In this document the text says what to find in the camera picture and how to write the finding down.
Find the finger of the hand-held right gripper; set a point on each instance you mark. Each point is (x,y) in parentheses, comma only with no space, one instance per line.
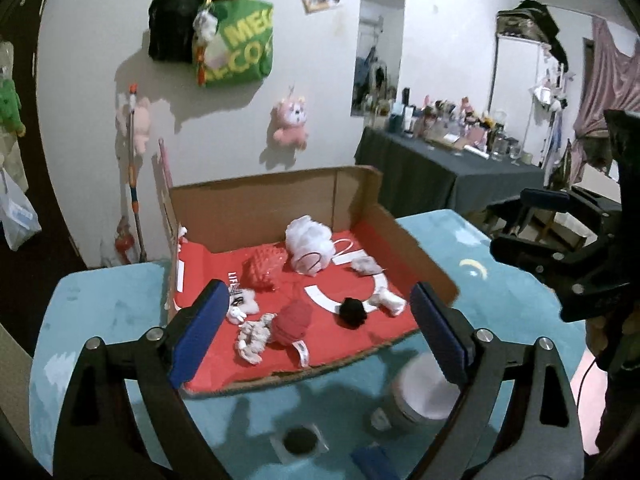
(580,280)
(550,210)

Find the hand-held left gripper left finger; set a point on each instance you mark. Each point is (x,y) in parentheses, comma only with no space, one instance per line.
(200,330)

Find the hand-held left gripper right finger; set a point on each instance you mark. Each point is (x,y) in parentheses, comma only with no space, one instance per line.
(440,340)

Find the small white plush toy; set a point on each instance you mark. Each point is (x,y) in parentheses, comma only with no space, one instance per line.
(242,305)

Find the white crocheted toy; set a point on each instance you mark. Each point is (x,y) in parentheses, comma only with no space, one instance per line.
(255,337)

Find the knotted white cloth piece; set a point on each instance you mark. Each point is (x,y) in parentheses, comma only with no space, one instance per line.
(390,302)

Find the red-lined cardboard box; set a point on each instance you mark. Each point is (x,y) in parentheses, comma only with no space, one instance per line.
(210,265)

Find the black pompom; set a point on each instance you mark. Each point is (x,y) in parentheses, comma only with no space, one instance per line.
(352,312)

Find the red knitted ball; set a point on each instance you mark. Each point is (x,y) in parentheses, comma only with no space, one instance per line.
(292,322)

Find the fluffy white cotton wad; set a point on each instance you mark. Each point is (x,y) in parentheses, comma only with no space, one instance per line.
(366,265)

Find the person's right hand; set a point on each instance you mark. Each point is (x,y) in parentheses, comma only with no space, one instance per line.
(599,334)

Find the large jar with silver lid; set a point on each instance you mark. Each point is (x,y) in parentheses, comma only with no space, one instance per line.
(422,400)

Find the red knitted toy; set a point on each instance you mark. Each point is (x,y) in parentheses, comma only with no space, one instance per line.
(262,267)

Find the pink curtain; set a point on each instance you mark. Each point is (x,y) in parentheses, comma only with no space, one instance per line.
(602,85)

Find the white hanging object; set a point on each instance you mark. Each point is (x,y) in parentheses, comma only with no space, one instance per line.
(547,97)

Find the white fabric wardrobe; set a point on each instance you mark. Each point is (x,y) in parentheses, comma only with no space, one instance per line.
(517,100)

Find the table with dark cloth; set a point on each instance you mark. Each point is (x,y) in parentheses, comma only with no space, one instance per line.
(430,175)

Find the blue box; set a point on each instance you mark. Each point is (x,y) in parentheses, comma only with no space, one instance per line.
(372,460)

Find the white mesh bath sponge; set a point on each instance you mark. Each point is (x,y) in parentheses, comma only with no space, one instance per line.
(310,242)

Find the person's dark clothing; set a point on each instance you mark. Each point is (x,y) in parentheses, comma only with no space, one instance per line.
(622,415)

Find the glass bottle with black lid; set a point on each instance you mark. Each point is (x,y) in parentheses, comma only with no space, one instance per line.
(300,441)

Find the dark clothes pile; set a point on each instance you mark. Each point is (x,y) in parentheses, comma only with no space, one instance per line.
(532,20)

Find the white plastic bag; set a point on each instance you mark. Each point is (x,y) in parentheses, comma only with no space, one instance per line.
(17,215)

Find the pale pink plush toy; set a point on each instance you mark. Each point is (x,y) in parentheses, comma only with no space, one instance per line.
(136,122)

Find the green shopping bag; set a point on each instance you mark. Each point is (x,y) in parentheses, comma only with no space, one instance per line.
(240,40)

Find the green plush toy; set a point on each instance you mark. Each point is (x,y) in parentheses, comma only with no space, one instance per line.
(9,105)

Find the black hanging bag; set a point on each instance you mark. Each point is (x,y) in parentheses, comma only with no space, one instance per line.
(170,25)

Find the wall mirror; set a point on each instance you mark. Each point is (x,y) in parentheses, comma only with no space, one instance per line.
(380,45)

